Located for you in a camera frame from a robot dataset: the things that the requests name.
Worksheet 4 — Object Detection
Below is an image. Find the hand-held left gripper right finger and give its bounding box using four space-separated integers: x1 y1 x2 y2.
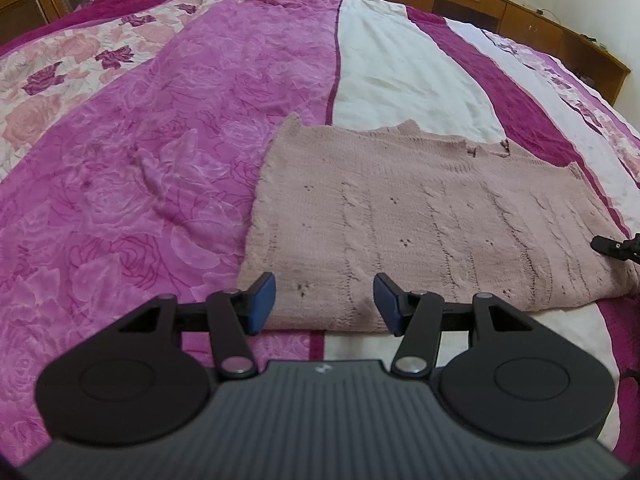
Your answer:
374 273 536 380

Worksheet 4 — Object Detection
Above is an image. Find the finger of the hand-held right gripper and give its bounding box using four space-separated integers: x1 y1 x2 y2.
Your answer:
590 232 640 262

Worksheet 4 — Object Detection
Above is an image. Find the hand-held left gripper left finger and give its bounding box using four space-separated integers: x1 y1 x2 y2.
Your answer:
117 272 277 380

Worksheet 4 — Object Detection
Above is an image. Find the pink knitted sweater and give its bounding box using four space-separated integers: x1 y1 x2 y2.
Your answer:
236 114 640 336

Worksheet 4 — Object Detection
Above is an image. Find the pink floral striped blanket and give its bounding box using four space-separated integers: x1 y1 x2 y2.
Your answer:
0 0 640 466

